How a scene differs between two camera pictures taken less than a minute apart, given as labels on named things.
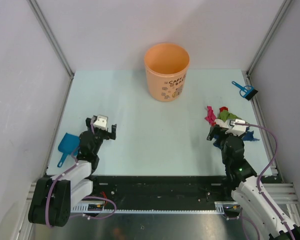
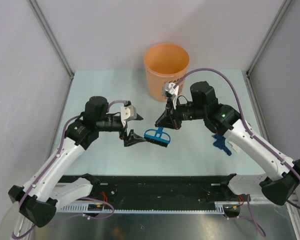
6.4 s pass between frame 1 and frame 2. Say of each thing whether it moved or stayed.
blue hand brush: moved
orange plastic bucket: stayed
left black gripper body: moved
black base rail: stayed
